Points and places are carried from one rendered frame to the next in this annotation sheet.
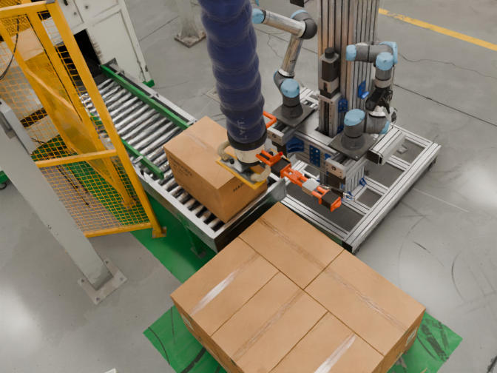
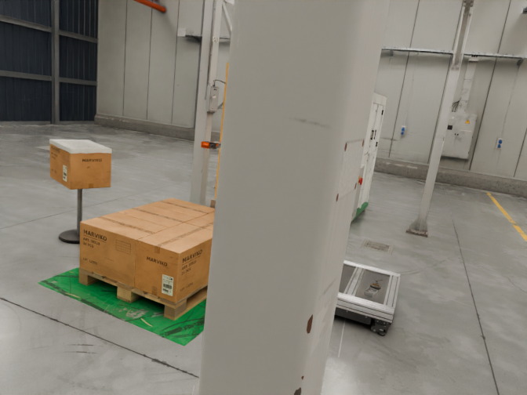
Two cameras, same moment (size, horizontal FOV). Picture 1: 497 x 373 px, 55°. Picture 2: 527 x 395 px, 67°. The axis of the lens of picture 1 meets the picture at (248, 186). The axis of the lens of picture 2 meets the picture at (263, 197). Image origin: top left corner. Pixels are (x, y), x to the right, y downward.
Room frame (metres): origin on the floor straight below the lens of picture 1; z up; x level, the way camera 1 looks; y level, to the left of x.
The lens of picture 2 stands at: (0.22, -3.47, 1.68)
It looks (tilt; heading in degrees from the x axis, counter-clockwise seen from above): 14 degrees down; 59
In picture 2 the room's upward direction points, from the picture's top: 7 degrees clockwise
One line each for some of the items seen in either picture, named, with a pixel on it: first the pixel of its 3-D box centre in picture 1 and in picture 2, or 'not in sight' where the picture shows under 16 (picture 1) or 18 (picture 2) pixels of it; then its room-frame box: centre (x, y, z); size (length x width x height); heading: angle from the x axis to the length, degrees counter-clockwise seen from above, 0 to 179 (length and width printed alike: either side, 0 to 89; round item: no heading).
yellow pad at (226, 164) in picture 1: (239, 168); not in sight; (1.90, 0.03, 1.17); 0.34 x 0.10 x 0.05; 36
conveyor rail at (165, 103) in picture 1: (185, 121); not in sight; (3.19, 0.43, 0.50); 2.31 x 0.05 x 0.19; 35
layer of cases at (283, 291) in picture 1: (293, 314); (173, 240); (1.32, -0.13, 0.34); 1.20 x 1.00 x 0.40; 35
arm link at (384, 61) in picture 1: (384, 66); not in sight; (1.76, -0.72, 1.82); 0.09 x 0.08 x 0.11; 159
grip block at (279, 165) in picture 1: (280, 167); not in sight; (1.76, -0.20, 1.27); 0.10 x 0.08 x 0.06; 126
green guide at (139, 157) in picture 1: (103, 132); not in sight; (3.14, 1.12, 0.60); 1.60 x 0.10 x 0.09; 35
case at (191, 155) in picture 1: (216, 169); not in sight; (2.33, 0.20, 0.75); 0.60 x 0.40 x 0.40; 35
